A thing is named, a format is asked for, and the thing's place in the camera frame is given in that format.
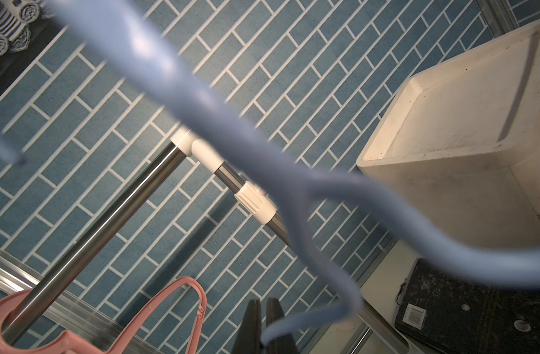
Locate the pink plastic hanger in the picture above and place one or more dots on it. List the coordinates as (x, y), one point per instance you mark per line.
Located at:
(96, 335)

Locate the black hardcover book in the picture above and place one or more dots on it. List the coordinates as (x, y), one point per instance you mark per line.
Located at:
(453, 316)

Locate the light blue wire hanger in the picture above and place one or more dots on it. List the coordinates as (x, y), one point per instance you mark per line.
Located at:
(115, 29)

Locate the white three-drawer storage box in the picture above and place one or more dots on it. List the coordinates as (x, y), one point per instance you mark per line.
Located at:
(461, 143)

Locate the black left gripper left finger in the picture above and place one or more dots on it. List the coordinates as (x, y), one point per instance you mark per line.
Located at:
(248, 339)

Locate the steel clothes rack white joints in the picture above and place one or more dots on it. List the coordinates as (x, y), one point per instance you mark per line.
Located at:
(184, 143)

